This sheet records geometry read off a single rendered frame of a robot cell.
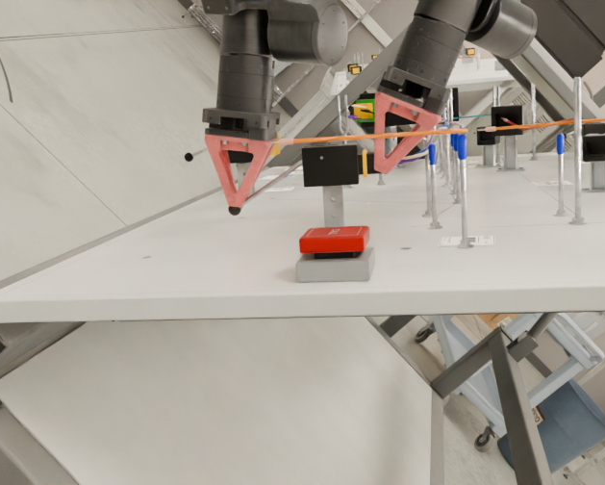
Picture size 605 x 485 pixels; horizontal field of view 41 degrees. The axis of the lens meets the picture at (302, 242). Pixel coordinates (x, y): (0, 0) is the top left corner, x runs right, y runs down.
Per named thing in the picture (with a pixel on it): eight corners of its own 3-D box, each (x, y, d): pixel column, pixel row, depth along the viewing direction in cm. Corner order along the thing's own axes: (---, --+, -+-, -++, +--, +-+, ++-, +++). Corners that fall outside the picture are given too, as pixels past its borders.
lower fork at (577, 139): (590, 224, 78) (589, 76, 76) (570, 225, 78) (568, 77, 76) (585, 221, 80) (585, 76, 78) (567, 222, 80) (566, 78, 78)
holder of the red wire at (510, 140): (533, 164, 143) (532, 102, 141) (523, 171, 131) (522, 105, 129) (504, 165, 145) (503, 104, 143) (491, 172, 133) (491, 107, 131)
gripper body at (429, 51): (438, 106, 86) (466, 38, 84) (444, 109, 76) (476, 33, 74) (381, 83, 86) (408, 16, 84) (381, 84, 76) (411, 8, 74)
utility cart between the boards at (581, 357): (427, 409, 458) (556, 304, 435) (410, 330, 563) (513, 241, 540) (485, 465, 468) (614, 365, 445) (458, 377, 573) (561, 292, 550)
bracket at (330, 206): (325, 228, 87) (322, 182, 86) (347, 227, 86) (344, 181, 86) (322, 235, 82) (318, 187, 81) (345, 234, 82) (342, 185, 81)
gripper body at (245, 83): (279, 129, 88) (286, 61, 87) (265, 134, 78) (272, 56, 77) (221, 123, 89) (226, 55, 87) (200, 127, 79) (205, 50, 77)
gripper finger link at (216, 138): (273, 203, 89) (281, 118, 87) (264, 213, 82) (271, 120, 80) (213, 196, 89) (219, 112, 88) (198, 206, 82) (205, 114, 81)
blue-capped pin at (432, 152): (427, 227, 83) (423, 143, 81) (441, 226, 83) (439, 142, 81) (428, 229, 81) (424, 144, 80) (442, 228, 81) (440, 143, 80)
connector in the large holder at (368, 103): (386, 120, 149) (384, 98, 148) (375, 121, 147) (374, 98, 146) (362, 121, 153) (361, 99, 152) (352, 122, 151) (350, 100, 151)
